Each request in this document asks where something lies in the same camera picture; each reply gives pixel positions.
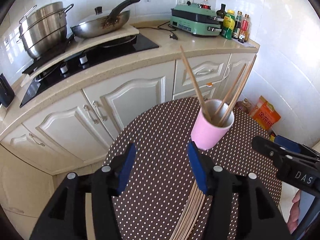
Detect person's right hand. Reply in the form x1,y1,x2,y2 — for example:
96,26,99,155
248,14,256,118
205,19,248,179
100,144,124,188
287,190,301,233

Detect orange rice bag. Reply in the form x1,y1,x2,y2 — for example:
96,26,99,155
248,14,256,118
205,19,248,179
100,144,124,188
249,96,281,130

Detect brown polka dot tablecloth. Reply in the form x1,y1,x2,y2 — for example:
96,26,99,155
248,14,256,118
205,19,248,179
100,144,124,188
106,98,282,239

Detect pink cylindrical utensil cup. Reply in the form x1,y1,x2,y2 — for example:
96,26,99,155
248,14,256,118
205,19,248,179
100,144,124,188
190,99,235,150

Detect cream base cabinets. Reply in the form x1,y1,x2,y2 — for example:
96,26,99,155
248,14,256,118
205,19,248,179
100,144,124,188
0,52,258,235

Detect red label sauce bottle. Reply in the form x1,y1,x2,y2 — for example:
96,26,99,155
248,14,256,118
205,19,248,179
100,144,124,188
238,14,250,43

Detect dark soy sauce bottle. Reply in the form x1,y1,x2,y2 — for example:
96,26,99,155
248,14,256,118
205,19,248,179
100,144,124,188
232,11,242,39

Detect black glass gas hob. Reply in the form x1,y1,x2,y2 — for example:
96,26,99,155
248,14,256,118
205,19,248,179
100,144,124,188
20,34,159,107

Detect beige stone board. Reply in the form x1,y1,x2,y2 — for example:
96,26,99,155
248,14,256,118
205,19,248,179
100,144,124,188
20,24,139,87

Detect green yellow bottle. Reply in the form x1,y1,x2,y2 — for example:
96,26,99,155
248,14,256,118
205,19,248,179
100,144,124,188
221,9,235,40

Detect black induction plate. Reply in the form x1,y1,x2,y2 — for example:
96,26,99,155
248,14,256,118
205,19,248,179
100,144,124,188
22,34,75,75

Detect black electric kettle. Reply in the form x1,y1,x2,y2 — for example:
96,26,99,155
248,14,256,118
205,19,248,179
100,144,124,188
0,73,15,108

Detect dark olive oil bottle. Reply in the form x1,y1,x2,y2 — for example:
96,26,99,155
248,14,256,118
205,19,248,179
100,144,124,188
216,3,226,20

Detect steel wok with lid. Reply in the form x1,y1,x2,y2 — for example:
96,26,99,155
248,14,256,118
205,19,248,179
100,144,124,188
71,0,140,39

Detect green electric grill cooker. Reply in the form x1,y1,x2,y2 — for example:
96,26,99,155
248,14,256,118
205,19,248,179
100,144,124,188
170,3,223,37

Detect stainless steel steamer pot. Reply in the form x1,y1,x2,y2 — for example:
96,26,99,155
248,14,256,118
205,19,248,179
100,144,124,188
19,2,74,59

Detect black power cable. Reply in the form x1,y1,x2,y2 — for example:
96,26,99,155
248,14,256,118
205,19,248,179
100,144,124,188
135,21,179,41

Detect white wall socket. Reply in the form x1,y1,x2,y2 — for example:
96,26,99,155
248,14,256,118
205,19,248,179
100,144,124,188
176,0,194,5

